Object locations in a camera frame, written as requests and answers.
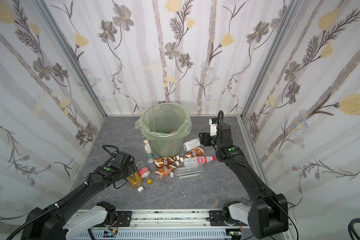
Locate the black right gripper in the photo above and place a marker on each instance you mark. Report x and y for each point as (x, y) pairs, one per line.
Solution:
(205, 139)

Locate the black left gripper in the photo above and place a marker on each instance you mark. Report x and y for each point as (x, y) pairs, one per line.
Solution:
(130, 167)

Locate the white label clear bottle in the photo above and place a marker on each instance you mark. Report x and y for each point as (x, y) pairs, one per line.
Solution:
(191, 144)

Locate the yellow tea bottle red label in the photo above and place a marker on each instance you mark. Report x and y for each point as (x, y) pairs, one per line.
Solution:
(136, 181)

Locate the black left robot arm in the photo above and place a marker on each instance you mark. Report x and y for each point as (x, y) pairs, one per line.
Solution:
(50, 223)

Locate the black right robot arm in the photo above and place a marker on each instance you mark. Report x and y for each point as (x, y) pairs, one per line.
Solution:
(261, 196)

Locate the green plastic bin liner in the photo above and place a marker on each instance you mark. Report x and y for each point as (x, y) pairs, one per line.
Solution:
(165, 116)

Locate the mesh waste bin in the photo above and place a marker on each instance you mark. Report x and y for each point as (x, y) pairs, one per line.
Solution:
(166, 148)

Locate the brown coffee bottle right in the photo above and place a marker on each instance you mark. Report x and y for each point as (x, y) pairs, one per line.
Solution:
(193, 153)

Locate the brown coffee bottle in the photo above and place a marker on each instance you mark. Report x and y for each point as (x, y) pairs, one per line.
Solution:
(166, 170)
(193, 153)
(161, 162)

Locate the small bottle pink label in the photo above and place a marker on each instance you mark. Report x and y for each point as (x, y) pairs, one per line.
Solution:
(144, 172)

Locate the clear bottle with crane label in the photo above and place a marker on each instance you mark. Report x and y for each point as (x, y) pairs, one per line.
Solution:
(148, 151)

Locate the red cap water bottle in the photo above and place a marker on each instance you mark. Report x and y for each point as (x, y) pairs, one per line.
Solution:
(200, 160)

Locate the brown coffee bottle upper left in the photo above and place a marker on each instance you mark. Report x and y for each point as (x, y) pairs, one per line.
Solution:
(161, 162)

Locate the clear square bottle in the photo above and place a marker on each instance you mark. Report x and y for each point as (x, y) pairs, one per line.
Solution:
(187, 172)

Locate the brown coffee bottle lower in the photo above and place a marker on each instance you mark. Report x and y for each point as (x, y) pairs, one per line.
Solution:
(166, 170)

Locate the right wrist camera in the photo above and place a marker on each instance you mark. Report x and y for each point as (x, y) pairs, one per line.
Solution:
(213, 126)

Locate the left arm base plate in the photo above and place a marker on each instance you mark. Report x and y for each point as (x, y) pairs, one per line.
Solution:
(122, 219)

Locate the aluminium mounting rail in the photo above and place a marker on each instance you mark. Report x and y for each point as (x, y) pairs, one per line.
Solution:
(162, 217)

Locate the white vented cable duct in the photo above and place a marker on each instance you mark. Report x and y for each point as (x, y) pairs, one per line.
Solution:
(162, 234)

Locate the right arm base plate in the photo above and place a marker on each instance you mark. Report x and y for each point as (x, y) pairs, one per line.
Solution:
(217, 219)

